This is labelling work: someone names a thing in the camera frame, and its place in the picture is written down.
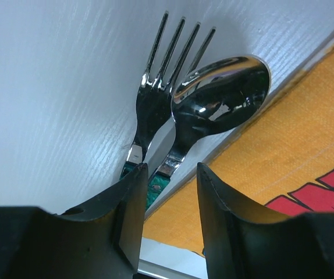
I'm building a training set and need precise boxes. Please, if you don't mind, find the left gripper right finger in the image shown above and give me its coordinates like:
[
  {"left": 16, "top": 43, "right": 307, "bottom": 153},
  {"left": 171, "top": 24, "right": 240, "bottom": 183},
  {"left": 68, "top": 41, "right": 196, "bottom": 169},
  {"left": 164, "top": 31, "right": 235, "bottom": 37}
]
[{"left": 197, "top": 163, "right": 334, "bottom": 278}]

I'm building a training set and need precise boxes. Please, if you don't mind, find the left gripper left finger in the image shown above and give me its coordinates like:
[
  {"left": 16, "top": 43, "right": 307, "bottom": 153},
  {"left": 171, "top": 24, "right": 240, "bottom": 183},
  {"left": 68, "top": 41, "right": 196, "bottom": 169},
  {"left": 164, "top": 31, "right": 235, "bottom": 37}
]
[{"left": 0, "top": 163, "right": 148, "bottom": 278}]

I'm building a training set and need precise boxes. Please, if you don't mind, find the yellow cartoon print placemat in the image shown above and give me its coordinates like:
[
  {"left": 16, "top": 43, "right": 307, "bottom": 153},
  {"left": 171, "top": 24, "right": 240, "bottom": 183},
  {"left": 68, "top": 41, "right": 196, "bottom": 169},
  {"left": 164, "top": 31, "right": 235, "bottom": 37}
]
[{"left": 143, "top": 34, "right": 334, "bottom": 256}]

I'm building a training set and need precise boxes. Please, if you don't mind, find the spoon with green handle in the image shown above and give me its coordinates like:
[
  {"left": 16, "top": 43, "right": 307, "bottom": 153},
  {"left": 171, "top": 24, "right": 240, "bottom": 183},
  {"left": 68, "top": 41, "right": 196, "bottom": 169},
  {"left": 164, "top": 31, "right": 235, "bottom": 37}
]
[{"left": 145, "top": 55, "right": 271, "bottom": 209}]

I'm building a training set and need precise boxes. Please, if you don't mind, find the fork with green handle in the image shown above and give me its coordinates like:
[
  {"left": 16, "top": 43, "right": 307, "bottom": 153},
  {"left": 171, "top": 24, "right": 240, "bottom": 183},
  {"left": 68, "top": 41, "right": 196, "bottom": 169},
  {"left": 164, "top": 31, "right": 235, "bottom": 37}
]
[{"left": 120, "top": 12, "right": 201, "bottom": 178}]

